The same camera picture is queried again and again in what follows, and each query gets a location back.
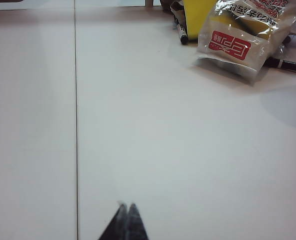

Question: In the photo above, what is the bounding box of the yellow package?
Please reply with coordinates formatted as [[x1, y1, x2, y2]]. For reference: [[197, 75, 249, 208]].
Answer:
[[182, 0, 218, 42]]

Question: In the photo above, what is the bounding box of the crumpled brown paper wrapper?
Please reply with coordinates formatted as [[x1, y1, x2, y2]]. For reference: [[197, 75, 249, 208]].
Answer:
[[162, 0, 186, 29]]

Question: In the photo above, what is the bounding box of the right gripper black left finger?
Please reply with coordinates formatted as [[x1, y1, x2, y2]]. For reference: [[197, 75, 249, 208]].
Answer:
[[97, 202, 129, 240]]

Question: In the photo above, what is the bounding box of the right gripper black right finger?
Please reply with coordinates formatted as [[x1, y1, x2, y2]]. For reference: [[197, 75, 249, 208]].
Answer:
[[128, 202, 150, 240]]

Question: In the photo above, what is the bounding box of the black marker pen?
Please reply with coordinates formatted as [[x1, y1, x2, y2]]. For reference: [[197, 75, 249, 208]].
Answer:
[[173, 18, 189, 46], [264, 56, 296, 76]]

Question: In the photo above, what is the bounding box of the clear plastic sponge bag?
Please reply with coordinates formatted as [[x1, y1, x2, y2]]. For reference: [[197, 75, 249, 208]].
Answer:
[[192, 0, 296, 86]]

